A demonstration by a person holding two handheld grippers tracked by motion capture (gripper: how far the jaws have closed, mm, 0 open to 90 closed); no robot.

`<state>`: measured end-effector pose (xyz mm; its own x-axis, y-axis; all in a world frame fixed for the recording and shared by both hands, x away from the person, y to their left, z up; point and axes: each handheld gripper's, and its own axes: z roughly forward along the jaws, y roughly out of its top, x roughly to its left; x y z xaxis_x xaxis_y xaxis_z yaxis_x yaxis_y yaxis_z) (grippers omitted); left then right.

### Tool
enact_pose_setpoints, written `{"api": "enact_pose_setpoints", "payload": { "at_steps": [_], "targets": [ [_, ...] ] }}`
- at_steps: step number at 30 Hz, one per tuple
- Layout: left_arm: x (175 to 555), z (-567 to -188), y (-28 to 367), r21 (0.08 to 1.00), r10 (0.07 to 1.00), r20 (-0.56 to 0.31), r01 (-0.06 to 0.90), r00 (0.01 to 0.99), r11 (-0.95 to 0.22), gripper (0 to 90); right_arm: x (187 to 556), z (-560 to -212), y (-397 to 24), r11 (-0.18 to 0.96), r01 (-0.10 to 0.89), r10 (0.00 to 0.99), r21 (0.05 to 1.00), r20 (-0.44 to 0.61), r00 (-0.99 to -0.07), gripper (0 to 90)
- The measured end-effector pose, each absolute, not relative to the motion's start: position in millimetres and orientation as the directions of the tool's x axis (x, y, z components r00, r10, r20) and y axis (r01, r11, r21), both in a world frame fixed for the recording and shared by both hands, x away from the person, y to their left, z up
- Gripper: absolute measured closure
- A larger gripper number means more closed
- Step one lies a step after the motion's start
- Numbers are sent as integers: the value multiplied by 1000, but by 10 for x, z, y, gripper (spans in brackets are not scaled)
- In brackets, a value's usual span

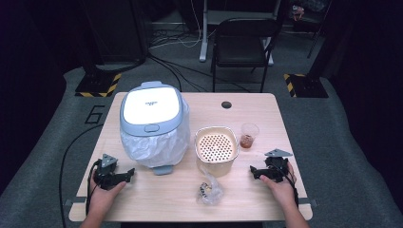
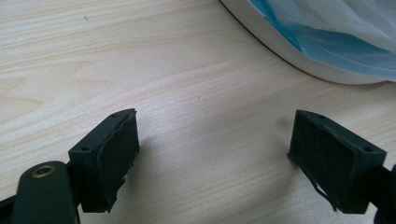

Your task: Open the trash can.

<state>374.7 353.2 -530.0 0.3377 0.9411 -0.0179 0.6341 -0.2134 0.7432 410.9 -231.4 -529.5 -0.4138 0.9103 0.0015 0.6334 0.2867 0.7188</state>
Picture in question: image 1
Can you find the hazard-striped black base plate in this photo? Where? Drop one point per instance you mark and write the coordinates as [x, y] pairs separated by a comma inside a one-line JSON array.
[[96, 85], [305, 86]]

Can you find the white desk frame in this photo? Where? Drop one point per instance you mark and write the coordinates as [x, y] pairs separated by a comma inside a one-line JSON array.
[[203, 38]]

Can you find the person's left hand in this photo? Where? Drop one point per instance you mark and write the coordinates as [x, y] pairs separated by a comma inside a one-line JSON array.
[[104, 198]]

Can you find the clear plastic bag with scraps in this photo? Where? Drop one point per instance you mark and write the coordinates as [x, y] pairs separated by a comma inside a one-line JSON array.
[[209, 192]]

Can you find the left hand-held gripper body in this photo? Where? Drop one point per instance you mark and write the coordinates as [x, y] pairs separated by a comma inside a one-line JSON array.
[[106, 175]]

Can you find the black cabinet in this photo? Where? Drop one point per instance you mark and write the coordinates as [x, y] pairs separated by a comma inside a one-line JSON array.
[[117, 28]]

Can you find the beige bin with perforated strainer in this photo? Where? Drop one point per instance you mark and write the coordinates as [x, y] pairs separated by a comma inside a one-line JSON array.
[[218, 169]]

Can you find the white plastic bin liner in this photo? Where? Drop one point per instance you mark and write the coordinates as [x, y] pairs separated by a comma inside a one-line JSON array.
[[158, 148]]

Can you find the grey table bracket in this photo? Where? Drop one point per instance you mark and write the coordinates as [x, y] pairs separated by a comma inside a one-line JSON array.
[[308, 201]]

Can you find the black folding chair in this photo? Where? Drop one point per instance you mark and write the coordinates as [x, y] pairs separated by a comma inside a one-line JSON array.
[[244, 50]]

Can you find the clear plastic cup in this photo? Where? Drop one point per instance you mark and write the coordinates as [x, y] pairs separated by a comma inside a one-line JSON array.
[[250, 132]]

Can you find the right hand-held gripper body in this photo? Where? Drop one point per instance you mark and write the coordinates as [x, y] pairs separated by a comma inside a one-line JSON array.
[[277, 164]]

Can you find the person's right hand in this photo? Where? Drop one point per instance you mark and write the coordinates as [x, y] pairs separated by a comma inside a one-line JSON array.
[[282, 191]]

